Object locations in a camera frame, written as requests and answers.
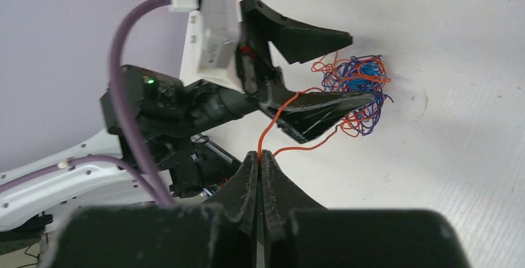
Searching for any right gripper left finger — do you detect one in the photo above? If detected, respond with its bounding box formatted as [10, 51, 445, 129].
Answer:
[204, 151, 259, 236]

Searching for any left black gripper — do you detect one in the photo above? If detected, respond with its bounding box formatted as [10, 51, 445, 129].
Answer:
[235, 0, 375, 144]

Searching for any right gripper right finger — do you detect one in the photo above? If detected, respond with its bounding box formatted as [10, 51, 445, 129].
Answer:
[261, 150, 328, 242]

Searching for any orange wire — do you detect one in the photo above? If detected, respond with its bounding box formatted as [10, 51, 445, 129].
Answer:
[257, 86, 341, 162]

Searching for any coloured wire bundle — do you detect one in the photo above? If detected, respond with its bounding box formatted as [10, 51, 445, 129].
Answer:
[310, 51, 396, 138]

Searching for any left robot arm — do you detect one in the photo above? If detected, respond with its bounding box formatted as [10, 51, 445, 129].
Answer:
[1, 0, 376, 267]

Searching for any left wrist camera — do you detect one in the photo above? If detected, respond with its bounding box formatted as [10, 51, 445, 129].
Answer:
[180, 0, 244, 93]

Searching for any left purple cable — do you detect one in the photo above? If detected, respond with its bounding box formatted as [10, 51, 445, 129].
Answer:
[0, 0, 177, 207]

